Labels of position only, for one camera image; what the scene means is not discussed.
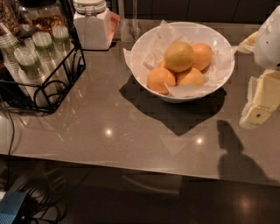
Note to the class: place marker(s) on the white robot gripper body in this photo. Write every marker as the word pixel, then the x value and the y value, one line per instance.
pixel 269 44

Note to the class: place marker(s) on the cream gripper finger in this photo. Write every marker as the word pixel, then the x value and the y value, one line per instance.
pixel 248 44
pixel 263 99

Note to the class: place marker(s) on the yellow-orange orange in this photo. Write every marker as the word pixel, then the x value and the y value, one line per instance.
pixel 179 56

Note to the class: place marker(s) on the back right orange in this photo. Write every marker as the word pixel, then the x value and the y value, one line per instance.
pixel 202 56

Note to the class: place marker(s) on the front right orange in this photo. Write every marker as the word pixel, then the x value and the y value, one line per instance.
pixel 192 76

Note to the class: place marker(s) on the hidden small middle orange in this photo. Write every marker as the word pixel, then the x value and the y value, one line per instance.
pixel 161 63

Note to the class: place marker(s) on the front left orange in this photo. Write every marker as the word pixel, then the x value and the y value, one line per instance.
pixel 159 79

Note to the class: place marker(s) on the white ceramic bowl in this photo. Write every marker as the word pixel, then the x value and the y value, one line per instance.
pixel 186 98

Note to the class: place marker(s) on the white paper bowl liner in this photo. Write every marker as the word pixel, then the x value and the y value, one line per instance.
pixel 153 49

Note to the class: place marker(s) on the clear acrylic stand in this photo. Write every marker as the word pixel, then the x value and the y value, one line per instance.
pixel 129 29

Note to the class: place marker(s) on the white lidded storage jar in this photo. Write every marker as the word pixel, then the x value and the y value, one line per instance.
pixel 95 24

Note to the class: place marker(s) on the clear plastic cup stack right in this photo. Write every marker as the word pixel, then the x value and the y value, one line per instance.
pixel 61 39

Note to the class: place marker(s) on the glass jar with snacks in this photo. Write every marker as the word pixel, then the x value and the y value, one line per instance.
pixel 43 15

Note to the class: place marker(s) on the clear plastic cup stack front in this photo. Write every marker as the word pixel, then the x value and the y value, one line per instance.
pixel 32 73

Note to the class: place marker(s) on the clear plastic cup stack left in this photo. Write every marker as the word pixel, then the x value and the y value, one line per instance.
pixel 8 45

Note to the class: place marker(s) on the glass jar far left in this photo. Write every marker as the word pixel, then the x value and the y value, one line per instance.
pixel 8 17

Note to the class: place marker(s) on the blue device on floor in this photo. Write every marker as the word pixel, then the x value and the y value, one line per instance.
pixel 10 207

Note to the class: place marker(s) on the black wire cup rack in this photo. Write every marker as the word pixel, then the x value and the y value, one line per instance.
pixel 57 83

